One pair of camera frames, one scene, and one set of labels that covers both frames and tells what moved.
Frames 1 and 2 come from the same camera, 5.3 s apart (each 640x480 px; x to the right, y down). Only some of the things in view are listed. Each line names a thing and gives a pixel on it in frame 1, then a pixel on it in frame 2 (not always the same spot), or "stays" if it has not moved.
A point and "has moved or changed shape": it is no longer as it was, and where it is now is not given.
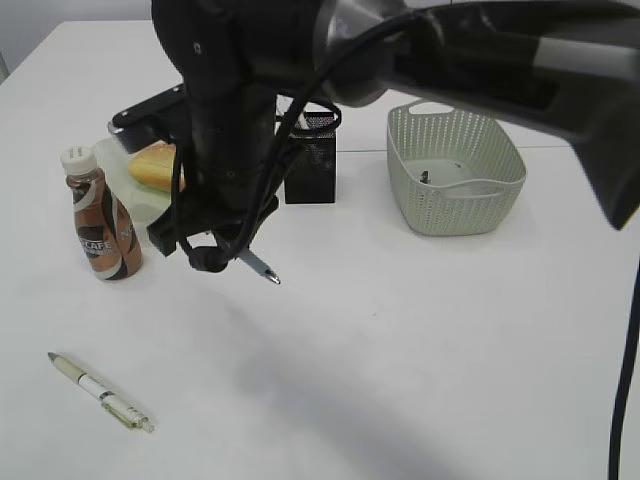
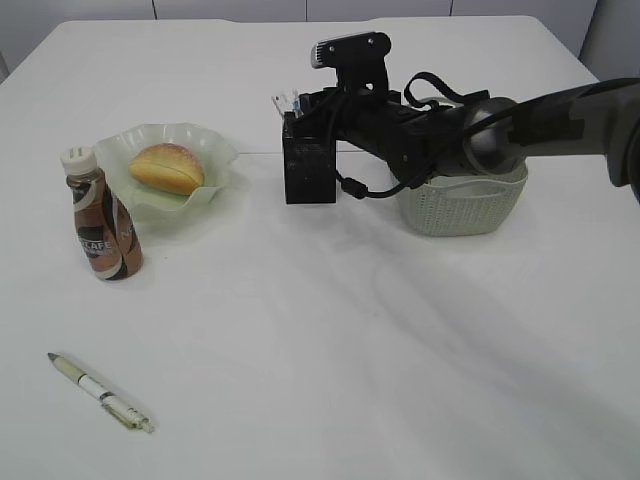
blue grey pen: [256, 264] has moved or changed shape
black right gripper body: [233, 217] to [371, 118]
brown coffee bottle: [108, 238] stays
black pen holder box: [312, 174] stays
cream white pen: [100, 390] stays
